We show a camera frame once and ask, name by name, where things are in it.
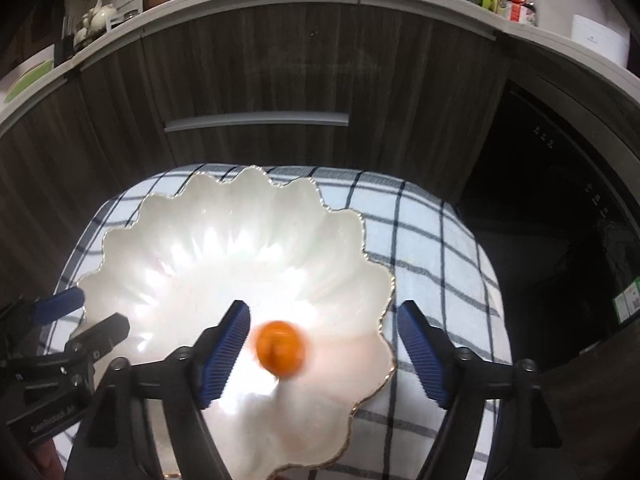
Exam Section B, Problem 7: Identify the red white box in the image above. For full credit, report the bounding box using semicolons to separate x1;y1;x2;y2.
507;2;538;26

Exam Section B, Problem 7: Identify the black dishwasher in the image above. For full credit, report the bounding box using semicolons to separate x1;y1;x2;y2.
450;77;640;376

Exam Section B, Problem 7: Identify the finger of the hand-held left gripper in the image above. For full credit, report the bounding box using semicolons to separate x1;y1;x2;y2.
64;312;132;362
0;287;86;328

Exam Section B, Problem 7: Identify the green label sticker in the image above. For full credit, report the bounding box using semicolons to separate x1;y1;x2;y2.
612;275;640;326

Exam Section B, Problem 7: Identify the white black checkered cloth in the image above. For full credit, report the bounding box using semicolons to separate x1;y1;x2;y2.
50;162;513;480

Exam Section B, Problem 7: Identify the dark wood cabinet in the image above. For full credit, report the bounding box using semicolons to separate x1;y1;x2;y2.
0;2;516;311

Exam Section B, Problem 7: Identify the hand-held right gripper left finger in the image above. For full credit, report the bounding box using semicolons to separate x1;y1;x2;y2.
65;300;251;480

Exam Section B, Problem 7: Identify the grey drawer handle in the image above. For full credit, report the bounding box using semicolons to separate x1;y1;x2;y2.
164;112;351;133

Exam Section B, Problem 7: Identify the white scalloped gold-rimmed bowl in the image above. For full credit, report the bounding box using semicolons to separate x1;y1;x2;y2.
75;166;398;480

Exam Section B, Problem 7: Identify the white teapot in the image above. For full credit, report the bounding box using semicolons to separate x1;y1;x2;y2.
80;2;121;31

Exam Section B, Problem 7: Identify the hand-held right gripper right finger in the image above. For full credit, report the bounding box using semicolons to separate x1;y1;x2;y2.
397;300;563;480

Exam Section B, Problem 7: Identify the white round container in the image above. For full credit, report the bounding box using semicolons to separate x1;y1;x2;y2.
570;14;631;68

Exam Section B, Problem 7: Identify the orange mandarin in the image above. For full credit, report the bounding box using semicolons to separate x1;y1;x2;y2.
255;320;307;377

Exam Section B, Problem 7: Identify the green plate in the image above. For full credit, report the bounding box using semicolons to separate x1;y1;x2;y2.
5;57;53;103

